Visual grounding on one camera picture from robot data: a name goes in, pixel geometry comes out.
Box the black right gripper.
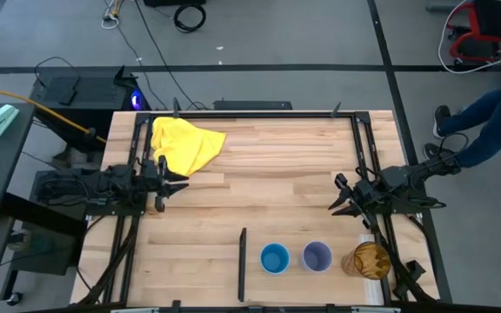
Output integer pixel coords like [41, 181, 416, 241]
[328, 172, 384, 230]

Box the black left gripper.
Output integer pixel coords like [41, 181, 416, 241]
[139, 155, 190, 213]

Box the purple plastic cup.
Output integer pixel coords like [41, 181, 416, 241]
[300, 240, 334, 274]

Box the amber transparent plastic cup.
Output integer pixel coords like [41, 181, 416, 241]
[340, 242, 392, 282]

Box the blue plastic cup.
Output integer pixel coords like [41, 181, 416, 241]
[258, 242, 291, 276]

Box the yellow cloth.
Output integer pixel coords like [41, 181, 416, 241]
[150, 116, 228, 177]

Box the black upright divider panel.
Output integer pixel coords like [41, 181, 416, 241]
[237, 227, 248, 303]

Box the black power strip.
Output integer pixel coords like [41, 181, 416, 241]
[213, 100, 293, 111]

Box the black computer tower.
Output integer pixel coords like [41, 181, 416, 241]
[30, 64, 151, 153]

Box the small black device on tower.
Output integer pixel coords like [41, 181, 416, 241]
[57, 77, 79, 106]

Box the black equipment stand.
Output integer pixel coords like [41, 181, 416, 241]
[0, 168, 89, 305]

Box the person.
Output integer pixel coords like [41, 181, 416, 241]
[423, 29, 501, 170]

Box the mint green stapler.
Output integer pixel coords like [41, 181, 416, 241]
[0, 103, 20, 138]

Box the red cart with black seat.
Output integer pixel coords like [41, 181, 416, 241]
[445, 0, 501, 64]

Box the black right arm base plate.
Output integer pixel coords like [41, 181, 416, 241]
[358, 180, 438, 215]

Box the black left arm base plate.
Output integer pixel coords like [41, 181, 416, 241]
[85, 181, 150, 217]

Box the black cable bundle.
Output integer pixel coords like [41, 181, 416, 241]
[77, 216, 141, 305]
[374, 216, 434, 303]

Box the black aluminium table frame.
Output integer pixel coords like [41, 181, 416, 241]
[76, 110, 441, 305]

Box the long black floor cable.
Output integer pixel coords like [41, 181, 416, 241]
[134, 0, 208, 110]

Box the coiled black cable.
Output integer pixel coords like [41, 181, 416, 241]
[173, 3, 207, 34]

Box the yellow cable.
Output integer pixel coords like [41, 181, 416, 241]
[0, 82, 108, 144]

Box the white cable with plug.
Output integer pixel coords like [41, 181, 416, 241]
[100, 0, 124, 30]

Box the white floor cable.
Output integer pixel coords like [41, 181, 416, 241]
[437, 0, 501, 75]

